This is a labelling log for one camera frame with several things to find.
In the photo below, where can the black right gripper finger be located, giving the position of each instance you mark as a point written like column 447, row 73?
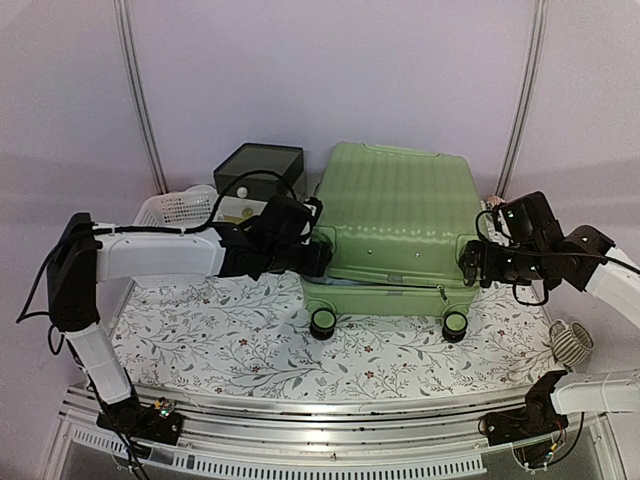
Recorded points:
column 485, row 227
column 471, row 263

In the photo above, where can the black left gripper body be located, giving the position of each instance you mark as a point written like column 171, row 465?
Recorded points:
column 283, row 260

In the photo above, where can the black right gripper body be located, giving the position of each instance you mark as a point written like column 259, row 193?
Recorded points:
column 528, row 264

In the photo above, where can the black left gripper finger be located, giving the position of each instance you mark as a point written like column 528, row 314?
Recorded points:
column 314, row 259
column 315, row 207

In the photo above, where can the drawer cabinet with dark top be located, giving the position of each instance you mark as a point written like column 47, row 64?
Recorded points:
column 249, row 195

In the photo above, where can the green hard-shell suitcase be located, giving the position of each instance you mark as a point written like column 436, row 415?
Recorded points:
column 397, row 221

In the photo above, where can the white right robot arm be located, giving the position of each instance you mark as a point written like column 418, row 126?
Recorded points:
column 560, row 393

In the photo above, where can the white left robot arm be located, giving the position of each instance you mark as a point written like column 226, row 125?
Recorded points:
column 89, row 268

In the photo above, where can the small patterned bowl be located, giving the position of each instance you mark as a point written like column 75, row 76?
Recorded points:
column 493, row 202

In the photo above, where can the white plastic mesh basket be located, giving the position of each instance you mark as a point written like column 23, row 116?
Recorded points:
column 188, row 208

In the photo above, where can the floral white tablecloth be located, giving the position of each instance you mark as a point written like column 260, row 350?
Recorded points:
column 250, row 338

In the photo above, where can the aluminium front rail frame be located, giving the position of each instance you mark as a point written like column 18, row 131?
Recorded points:
column 235, row 437

